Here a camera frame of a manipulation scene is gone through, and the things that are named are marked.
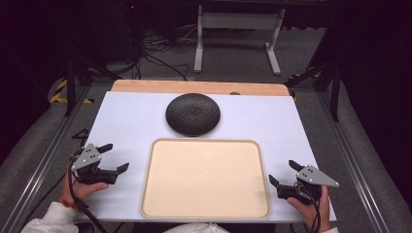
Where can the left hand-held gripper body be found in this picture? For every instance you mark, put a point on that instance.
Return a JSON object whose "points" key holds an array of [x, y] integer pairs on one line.
{"points": [[86, 158]]}

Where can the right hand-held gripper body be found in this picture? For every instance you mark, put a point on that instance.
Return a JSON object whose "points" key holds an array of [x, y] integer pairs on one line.
{"points": [[315, 177]]}

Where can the person's left hand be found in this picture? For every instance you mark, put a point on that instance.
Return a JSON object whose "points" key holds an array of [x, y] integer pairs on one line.
{"points": [[81, 191]]}

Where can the person's right hand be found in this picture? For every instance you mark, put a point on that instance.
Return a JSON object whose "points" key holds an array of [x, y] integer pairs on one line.
{"points": [[313, 215]]}

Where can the beige rectangular tray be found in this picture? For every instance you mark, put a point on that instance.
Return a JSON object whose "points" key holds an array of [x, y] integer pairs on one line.
{"points": [[205, 178]]}

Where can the yellow black hazard tape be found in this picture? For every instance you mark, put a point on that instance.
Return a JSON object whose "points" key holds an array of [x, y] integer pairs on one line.
{"points": [[58, 93]]}

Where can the black tripod stand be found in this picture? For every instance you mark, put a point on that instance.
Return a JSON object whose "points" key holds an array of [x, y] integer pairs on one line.
{"points": [[333, 87], [70, 84]]}

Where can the black textured round plate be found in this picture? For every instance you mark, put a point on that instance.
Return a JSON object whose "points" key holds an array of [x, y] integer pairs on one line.
{"points": [[193, 114]]}

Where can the person's white clothing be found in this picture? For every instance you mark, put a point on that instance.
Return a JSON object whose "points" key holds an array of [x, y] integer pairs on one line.
{"points": [[197, 228]]}

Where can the wooden board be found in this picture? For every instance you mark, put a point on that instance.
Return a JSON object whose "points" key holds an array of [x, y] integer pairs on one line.
{"points": [[194, 87]]}

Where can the white metal stand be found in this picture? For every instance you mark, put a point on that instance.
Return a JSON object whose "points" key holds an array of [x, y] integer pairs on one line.
{"points": [[238, 21]]}

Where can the small black triangular bracket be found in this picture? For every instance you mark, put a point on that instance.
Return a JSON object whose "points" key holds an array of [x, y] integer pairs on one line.
{"points": [[81, 135]]}

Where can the aluminium rail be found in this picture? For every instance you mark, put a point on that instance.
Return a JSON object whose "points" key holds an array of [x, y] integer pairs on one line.
{"points": [[353, 155], [48, 155]]}

